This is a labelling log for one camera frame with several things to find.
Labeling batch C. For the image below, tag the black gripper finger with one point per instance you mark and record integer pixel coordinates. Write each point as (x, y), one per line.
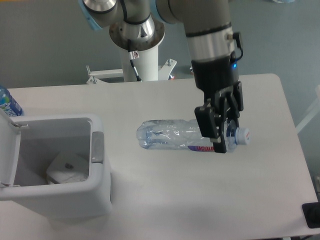
(211, 117)
(235, 102)

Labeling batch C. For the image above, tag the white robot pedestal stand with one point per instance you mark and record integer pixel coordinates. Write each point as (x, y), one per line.
(138, 46)

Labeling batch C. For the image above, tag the blue labelled water bottle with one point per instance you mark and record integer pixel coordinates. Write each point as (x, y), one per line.
(8, 104)

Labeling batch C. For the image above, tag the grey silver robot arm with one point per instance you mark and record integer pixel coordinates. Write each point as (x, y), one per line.
(207, 23)

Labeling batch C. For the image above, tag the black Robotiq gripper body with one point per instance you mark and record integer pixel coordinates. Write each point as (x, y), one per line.
(215, 76)

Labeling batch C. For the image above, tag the crushed clear plastic bottle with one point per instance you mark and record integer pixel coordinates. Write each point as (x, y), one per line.
(179, 134)

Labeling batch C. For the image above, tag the black device at table edge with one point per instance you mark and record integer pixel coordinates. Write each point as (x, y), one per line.
(311, 213)

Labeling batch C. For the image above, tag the white plastic trash can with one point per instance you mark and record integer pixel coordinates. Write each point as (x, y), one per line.
(42, 139)

